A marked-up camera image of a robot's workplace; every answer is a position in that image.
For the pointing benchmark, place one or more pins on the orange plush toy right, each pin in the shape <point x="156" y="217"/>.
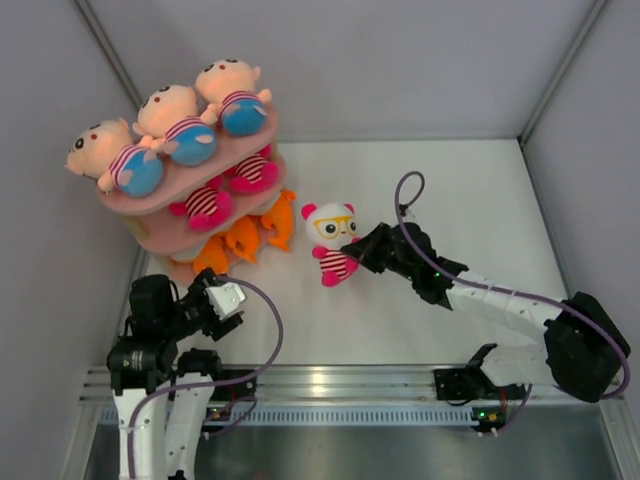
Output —
<point x="279" y="220"/>

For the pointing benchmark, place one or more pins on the boy plush red dot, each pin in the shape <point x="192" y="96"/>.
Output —
<point x="230" y="87"/>

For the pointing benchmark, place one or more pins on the pink two-tier wooden shelf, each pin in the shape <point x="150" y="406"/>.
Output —
<point x="168" y="238"/>

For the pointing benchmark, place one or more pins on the white pink plush yellow glasses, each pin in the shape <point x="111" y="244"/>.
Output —
<point x="330" y="227"/>

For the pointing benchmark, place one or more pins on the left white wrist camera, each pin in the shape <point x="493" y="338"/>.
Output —
<point x="225" y="299"/>

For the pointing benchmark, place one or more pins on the orange plush toy left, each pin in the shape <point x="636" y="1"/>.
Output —
<point x="213" y="256"/>

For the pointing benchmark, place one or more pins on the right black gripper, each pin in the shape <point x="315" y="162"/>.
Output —
<point x="367" y="248"/>

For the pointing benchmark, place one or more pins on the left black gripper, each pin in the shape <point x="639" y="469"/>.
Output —
<point x="216" y="327"/>

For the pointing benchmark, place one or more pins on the orange plush toy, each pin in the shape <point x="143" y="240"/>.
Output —
<point x="279" y="220"/>
<point x="213" y="256"/>
<point x="243" y="239"/>

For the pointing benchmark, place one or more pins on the white pink plush face down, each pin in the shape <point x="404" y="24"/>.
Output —
<point x="254" y="174"/>

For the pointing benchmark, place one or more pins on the white slotted cable duct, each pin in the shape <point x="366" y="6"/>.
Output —
<point x="351" y="415"/>

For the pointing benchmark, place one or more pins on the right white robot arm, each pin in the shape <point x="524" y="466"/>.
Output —
<point x="574" y="345"/>

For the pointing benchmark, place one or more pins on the boy plush black hair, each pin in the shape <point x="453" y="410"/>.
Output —
<point x="107" y="153"/>

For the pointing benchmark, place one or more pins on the orange plush toy middle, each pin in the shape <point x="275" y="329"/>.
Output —
<point x="243" y="239"/>

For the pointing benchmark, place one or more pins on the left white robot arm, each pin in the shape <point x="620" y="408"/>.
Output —
<point x="160" y="394"/>

